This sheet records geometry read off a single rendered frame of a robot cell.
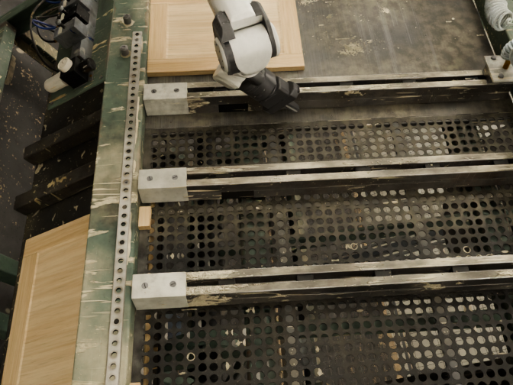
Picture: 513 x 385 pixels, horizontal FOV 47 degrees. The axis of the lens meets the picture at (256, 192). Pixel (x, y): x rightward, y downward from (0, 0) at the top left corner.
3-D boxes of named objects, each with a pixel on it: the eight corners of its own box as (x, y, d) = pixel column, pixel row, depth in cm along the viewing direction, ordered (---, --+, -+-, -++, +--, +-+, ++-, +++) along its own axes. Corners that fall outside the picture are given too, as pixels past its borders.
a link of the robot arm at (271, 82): (268, 122, 167) (238, 103, 160) (266, 97, 173) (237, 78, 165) (301, 100, 160) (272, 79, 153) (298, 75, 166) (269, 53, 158)
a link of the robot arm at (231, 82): (210, 78, 156) (217, 76, 143) (226, 48, 156) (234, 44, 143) (230, 90, 158) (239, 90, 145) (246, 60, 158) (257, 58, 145)
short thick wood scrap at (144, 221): (140, 210, 155) (139, 206, 154) (151, 209, 156) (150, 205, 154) (139, 230, 152) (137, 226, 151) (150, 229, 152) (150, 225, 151)
